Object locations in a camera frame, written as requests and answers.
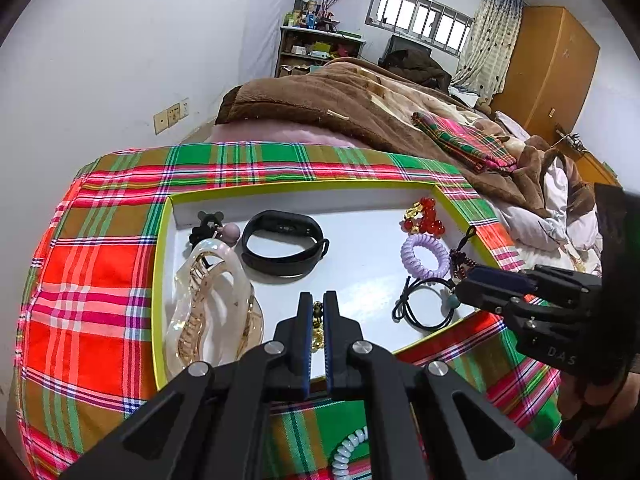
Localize gold bead bracelet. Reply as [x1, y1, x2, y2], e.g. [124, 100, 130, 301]
[310, 301, 326, 354]

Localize black beaded hair tie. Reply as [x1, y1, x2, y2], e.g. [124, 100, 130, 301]
[189, 211, 242, 249]

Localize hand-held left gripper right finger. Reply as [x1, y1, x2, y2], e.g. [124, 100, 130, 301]
[323, 290, 576, 480]

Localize patterned curtain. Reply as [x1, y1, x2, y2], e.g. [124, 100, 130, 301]
[450, 0, 525, 98]

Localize wooden shelf unit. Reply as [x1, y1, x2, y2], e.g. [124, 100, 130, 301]
[275, 25, 367, 79]

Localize dark jacket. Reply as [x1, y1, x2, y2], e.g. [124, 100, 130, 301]
[377, 35, 453, 92]

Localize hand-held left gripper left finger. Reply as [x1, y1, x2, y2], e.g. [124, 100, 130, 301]
[60, 291, 314, 480]

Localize white duvet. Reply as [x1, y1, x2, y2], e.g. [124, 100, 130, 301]
[492, 110, 606, 276]

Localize wooden nightstand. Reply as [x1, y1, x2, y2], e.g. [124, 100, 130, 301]
[552, 125, 623, 189]

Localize bottles and jars on shelf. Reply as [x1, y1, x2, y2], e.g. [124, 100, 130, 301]
[282, 0, 346, 33]

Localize person's right hand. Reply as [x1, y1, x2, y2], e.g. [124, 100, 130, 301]
[559, 374, 640, 442]

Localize dark bead bracelet with tassel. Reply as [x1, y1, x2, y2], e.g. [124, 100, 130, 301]
[448, 226, 484, 282]

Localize pink bed sheet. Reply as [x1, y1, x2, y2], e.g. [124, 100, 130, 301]
[210, 120, 361, 149]

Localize folded plaid cloth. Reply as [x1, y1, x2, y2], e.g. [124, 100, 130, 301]
[411, 111, 518, 174]

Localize wall socket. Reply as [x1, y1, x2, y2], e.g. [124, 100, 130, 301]
[152, 97, 191, 136]

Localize brown fleece blanket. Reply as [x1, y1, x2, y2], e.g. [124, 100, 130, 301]
[215, 55, 596, 218]

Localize white spiral hair tie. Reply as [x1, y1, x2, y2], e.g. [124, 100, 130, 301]
[330, 425, 371, 480]

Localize yellow-green cardboard box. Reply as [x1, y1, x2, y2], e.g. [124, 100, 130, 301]
[151, 180, 506, 392]

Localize barred window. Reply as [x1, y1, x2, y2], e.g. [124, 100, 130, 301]
[365, 0, 476, 58]

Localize red green plaid tablecloth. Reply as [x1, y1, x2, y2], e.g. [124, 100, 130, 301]
[15, 142, 563, 480]

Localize purple spiral hair tie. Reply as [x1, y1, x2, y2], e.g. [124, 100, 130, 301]
[401, 233, 451, 280]

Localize black wristband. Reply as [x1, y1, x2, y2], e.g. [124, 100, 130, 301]
[241, 209, 331, 278]

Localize wooden wardrobe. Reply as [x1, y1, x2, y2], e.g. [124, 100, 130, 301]
[490, 6, 601, 146]

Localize transparent hair claw clip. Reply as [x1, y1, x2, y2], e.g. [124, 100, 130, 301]
[165, 239, 266, 369]

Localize black hair tie teal bead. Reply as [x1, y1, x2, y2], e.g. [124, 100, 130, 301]
[391, 275, 460, 332]

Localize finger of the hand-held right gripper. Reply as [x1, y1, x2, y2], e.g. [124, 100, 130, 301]
[456, 279, 572, 329]
[470, 264, 602, 312]

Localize red bead bracelet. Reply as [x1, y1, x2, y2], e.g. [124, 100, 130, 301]
[399, 197, 446, 239]

